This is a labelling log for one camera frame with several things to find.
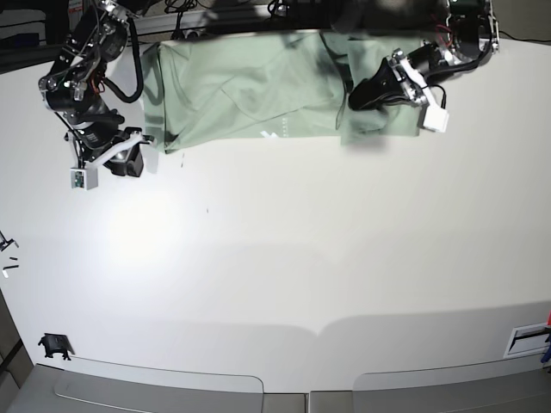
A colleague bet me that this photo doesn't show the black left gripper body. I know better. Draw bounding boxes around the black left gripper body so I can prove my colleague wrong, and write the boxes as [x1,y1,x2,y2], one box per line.
[385,42,456,108]

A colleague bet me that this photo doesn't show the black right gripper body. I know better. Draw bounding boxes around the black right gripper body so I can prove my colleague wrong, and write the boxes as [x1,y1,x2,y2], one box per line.
[65,122,153,169]

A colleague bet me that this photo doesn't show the light green T-shirt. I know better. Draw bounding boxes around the light green T-shirt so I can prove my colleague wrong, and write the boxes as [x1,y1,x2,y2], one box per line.
[141,32,421,153]

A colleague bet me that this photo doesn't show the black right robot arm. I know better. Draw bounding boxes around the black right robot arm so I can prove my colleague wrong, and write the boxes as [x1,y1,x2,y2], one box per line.
[38,1,151,188]

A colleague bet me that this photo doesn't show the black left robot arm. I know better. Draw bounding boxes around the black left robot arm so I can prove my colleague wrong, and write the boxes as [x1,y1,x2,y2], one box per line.
[349,1,499,111]

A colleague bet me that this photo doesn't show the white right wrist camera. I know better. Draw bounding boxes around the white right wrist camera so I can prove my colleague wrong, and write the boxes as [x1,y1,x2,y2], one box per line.
[70,168,98,190]

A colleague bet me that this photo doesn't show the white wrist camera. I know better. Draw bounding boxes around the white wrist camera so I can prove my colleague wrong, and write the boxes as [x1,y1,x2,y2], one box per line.
[70,168,98,190]
[422,105,449,133]

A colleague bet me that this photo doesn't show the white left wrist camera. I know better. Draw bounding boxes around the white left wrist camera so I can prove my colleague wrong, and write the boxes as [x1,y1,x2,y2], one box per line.
[422,105,449,133]

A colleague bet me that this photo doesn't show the small black metal bracket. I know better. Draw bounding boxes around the small black metal bracket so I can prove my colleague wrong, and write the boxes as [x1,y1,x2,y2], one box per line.
[0,232,19,252]

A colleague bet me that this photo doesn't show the black clamp bracket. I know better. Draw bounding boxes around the black clamp bracket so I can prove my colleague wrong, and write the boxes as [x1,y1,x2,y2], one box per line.
[38,333,75,361]

